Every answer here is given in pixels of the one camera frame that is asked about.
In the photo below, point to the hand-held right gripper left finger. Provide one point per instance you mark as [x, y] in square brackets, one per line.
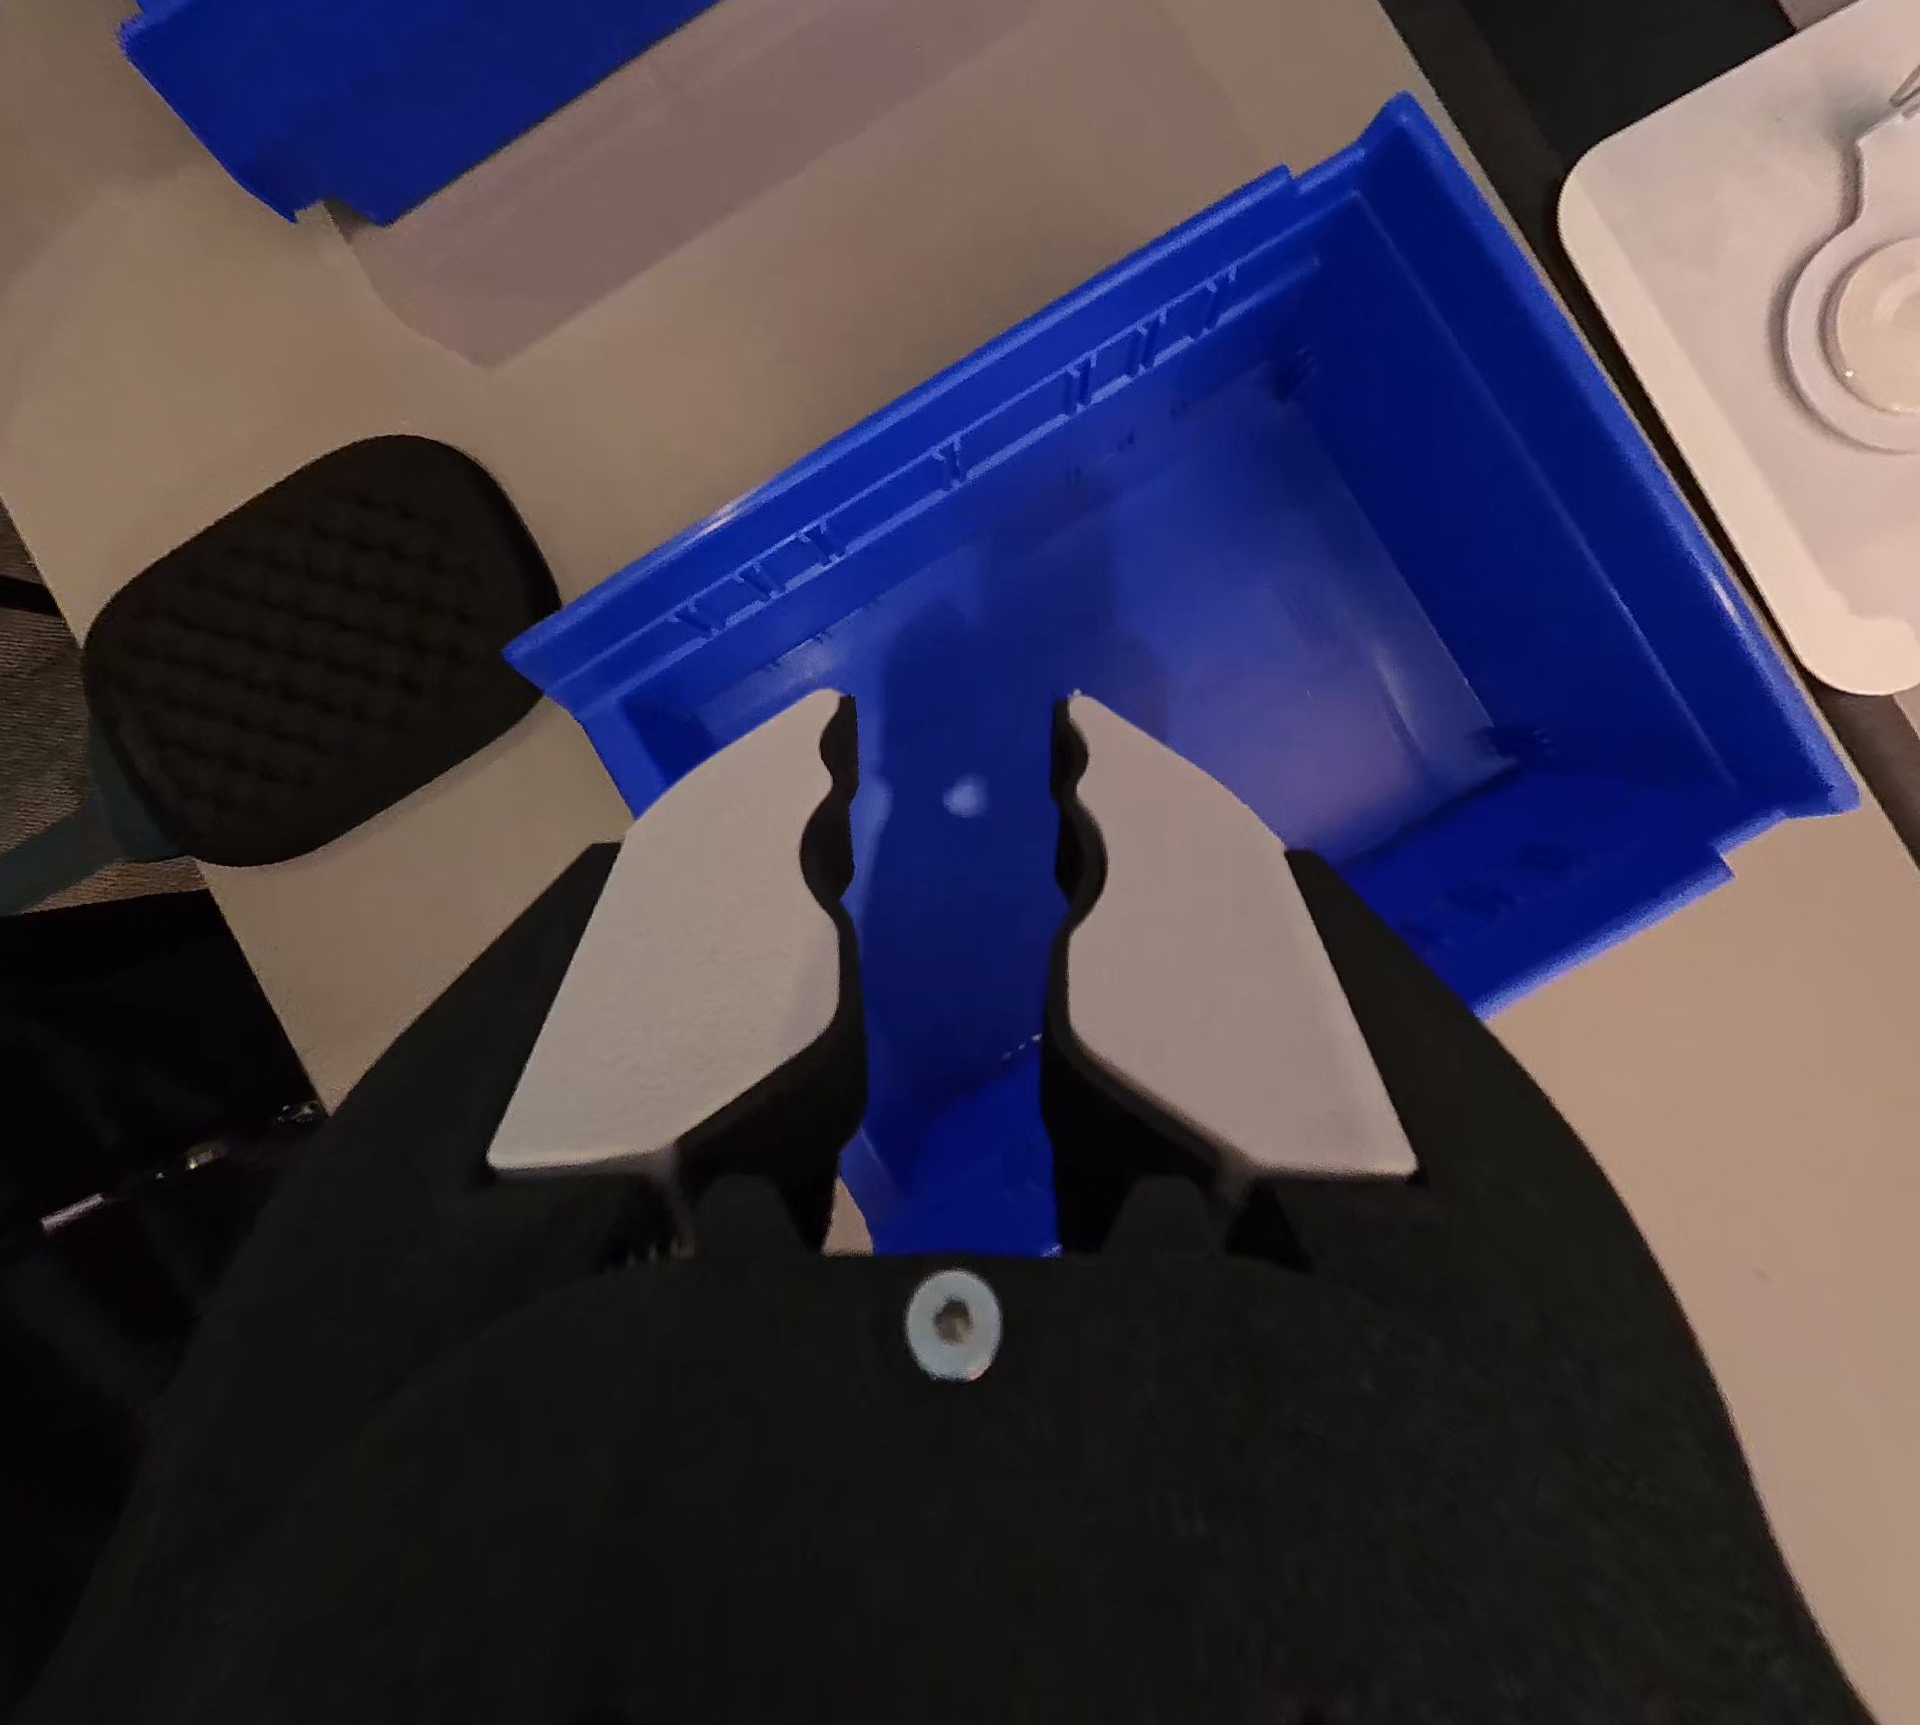
[674, 992]

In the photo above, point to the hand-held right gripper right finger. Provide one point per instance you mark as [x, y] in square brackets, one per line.
[1231, 1006]

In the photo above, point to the blue plastic bin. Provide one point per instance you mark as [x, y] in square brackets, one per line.
[1350, 525]
[494, 0]

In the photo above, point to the black chair armrest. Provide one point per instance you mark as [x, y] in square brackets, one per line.
[314, 661]

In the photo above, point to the person's black clothing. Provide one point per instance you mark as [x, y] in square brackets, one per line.
[105, 1155]

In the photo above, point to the white document stand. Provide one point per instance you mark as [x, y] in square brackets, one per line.
[1695, 301]

